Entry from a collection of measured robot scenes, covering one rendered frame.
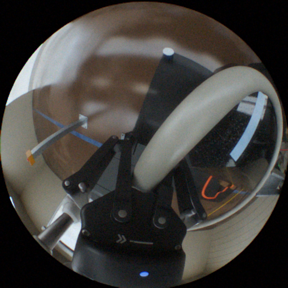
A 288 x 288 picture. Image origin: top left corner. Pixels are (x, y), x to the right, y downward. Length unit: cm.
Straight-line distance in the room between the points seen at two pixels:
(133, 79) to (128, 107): 34
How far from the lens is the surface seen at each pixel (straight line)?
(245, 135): 39
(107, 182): 78
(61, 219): 73
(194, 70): 111
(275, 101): 23
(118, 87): 119
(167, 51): 101
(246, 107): 41
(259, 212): 574
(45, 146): 127
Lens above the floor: 105
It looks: 57 degrees down
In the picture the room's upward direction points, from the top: 154 degrees counter-clockwise
